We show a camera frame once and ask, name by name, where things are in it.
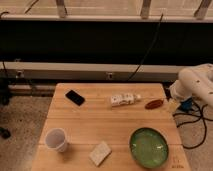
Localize red chili pepper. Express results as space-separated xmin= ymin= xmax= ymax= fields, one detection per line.
xmin=145 ymin=99 xmax=163 ymax=109

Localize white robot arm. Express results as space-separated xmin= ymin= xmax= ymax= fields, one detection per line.
xmin=169 ymin=63 xmax=213 ymax=108

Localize green ceramic bowl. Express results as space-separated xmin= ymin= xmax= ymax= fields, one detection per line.
xmin=129 ymin=127 xmax=169 ymax=169

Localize beige sponge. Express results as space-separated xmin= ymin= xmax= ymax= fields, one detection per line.
xmin=89 ymin=141 xmax=112 ymax=166

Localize black smartphone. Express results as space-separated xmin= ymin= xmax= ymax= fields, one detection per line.
xmin=66 ymin=90 xmax=85 ymax=106

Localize white plastic cup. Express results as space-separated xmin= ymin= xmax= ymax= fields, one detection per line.
xmin=44 ymin=128 xmax=68 ymax=152

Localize black object on floor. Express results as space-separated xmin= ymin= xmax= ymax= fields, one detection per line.
xmin=0 ymin=127 xmax=11 ymax=139

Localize black floor cables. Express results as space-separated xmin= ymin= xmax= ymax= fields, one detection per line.
xmin=165 ymin=87 xmax=213 ymax=150

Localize black hanging cable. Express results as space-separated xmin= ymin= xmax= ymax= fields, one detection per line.
xmin=126 ymin=13 xmax=165 ymax=82

